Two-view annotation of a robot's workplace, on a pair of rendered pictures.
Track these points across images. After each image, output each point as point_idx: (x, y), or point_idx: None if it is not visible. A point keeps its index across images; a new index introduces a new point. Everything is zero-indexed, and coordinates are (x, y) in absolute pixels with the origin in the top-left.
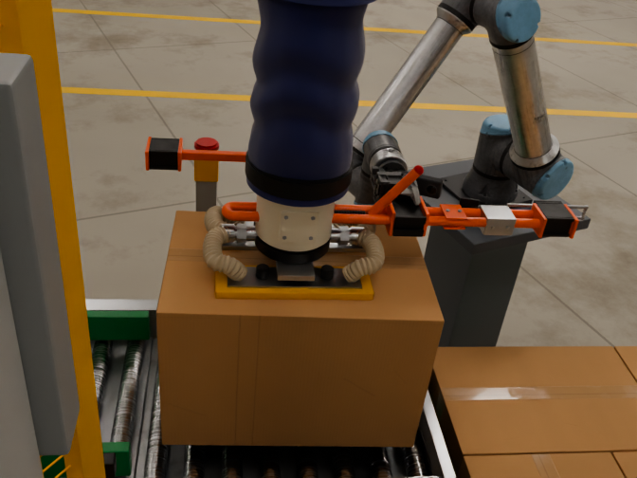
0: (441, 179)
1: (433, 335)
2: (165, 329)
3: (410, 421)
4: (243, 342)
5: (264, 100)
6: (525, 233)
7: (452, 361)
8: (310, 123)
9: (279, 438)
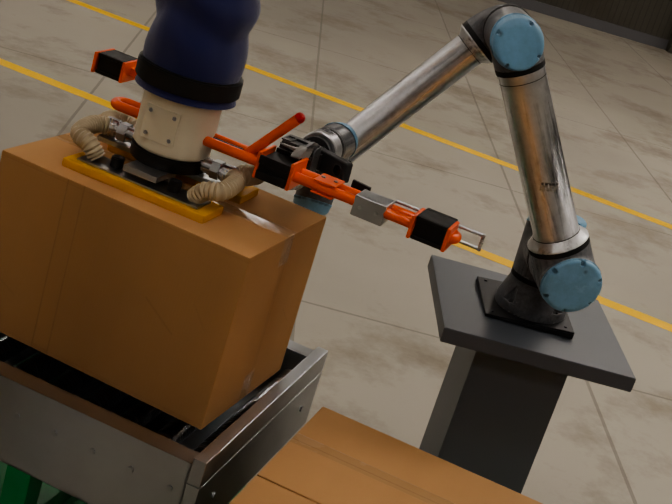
0: (350, 163)
1: (237, 273)
2: (4, 171)
3: (202, 388)
4: (64, 213)
5: None
6: (525, 349)
7: (338, 427)
8: (186, 14)
9: (72, 355)
